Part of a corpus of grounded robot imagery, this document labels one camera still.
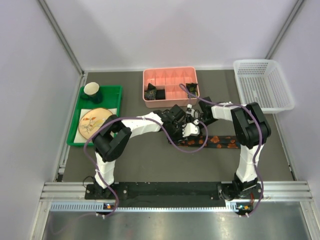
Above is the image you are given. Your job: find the pink divided organizer box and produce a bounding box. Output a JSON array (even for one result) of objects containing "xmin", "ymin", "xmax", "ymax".
[{"xmin": 142, "ymin": 66, "xmax": 198, "ymax": 108}]

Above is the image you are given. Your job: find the aluminium frame rail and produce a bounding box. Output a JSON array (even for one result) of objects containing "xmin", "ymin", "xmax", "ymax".
[{"xmin": 36, "ymin": 0, "xmax": 85, "ymax": 76}]

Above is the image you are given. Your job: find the round painted wooden plate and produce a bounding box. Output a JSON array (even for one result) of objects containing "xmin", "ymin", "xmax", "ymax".
[{"xmin": 78, "ymin": 107, "xmax": 117, "ymax": 141}]

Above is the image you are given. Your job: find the rolled dark floral tie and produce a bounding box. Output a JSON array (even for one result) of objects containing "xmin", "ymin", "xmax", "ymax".
[{"xmin": 144, "ymin": 83, "xmax": 157, "ymax": 101}]

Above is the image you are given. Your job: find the white perforated plastic basket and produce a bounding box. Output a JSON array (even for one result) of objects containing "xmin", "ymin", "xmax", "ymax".
[{"xmin": 233, "ymin": 59, "xmax": 295, "ymax": 114}]

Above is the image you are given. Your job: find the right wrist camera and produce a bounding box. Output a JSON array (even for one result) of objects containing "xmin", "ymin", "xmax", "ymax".
[{"xmin": 186, "ymin": 104, "xmax": 200, "ymax": 119}]

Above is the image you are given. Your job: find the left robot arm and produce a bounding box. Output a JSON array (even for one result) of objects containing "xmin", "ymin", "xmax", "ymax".
[{"xmin": 91, "ymin": 105, "xmax": 199, "ymax": 199}]

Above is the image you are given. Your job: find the grey slotted cable duct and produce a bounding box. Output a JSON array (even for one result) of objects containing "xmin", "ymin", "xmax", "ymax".
[{"xmin": 50, "ymin": 202, "xmax": 240, "ymax": 213}]

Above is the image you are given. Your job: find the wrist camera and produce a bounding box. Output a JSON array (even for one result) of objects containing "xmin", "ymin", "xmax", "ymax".
[
  {"xmin": 186, "ymin": 104, "xmax": 200, "ymax": 119},
  {"xmin": 182, "ymin": 119, "xmax": 200, "ymax": 138}
]

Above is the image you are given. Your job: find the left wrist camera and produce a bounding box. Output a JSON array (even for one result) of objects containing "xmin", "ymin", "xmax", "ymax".
[{"xmin": 182, "ymin": 119, "xmax": 200, "ymax": 138}]

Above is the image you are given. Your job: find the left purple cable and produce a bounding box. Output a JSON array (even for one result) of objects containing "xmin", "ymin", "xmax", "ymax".
[{"xmin": 83, "ymin": 116, "xmax": 209, "ymax": 218}]

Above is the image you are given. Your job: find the green plastic tray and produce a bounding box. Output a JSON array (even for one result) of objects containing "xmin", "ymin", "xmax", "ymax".
[{"xmin": 66, "ymin": 85, "xmax": 123, "ymax": 147}]

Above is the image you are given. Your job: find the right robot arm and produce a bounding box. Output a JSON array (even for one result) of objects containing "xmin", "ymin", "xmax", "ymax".
[{"xmin": 198, "ymin": 97, "xmax": 271, "ymax": 200}]

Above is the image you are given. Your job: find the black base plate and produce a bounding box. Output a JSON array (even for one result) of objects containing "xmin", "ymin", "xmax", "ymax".
[{"xmin": 84, "ymin": 181, "xmax": 265, "ymax": 208}]

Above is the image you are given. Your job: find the black orange floral tie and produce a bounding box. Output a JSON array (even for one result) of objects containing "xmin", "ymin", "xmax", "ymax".
[{"xmin": 174, "ymin": 135, "xmax": 241, "ymax": 149}]

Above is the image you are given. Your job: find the rolled navy yellow floral tie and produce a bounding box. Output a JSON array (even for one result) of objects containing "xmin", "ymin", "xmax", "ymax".
[{"xmin": 185, "ymin": 83, "xmax": 199, "ymax": 99}]

